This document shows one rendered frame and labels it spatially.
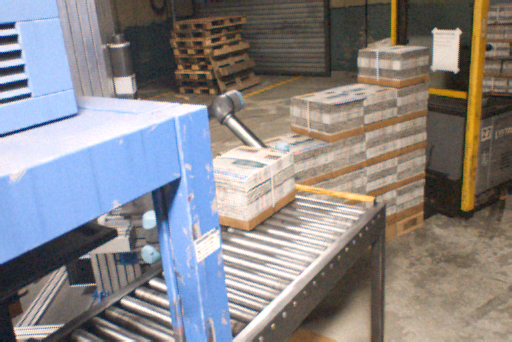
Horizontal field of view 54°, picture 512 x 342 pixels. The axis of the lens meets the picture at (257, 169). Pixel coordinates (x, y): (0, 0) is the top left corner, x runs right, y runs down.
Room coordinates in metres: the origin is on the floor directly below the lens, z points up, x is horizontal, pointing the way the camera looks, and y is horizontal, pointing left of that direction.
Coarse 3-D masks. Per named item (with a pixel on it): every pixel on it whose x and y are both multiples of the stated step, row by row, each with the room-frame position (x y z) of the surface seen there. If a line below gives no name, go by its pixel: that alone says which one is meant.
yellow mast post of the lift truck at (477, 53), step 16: (480, 0) 3.32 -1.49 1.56; (480, 16) 3.32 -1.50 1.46; (480, 32) 3.32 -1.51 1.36; (480, 48) 3.32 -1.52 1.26; (480, 64) 3.33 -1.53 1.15; (480, 80) 3.34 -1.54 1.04; (480, 96) 3.34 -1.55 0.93; (480, 112) 3.35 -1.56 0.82; (464, 144) 3.38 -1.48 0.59; (464, 160) 3.36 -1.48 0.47; (464, 176) 3.34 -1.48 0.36; (464, 192) 3.34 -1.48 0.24; (464, 208) 3.33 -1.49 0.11
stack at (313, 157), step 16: (384, 128) 3.12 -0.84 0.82; (272, 144) 2.94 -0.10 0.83; (304, 144) 2.89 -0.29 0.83; (320, 144) 2.86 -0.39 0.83; (336, 144) 2.89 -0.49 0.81; (352, 144) 2.97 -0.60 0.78; (368, 144) 3.04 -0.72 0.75; (384, 144) 3.12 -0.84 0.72; (304, 160) 2.76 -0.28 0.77; (320, 160) 2.83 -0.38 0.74; (336, 160) 2.89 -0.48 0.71; (352, 160) 2.96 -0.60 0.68; (304, 176) 2.75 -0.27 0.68; (352, 176) 2.96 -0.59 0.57; (368, 176) 3.04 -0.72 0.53; (384, 176) 3.12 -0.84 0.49; (304, 192) 2.75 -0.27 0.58; (352, 192) 2.96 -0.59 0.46; (368, 192) 3.04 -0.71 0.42
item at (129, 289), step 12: (144, 276) 1.55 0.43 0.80; (156, 276) 1.56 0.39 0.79; (120, 288) 1.49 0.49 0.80; (132, 288) 1.48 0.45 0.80; (108, 300) 1.42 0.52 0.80; (120, 300) 1.42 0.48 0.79; (84, 312) 1.36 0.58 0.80; (96, 312) 1.36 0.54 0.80; (72, 324) 1.30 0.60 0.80; (84, 324) 1.31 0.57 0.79; (48, 336) 1.25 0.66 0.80; (60, 336) 1.25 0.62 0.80
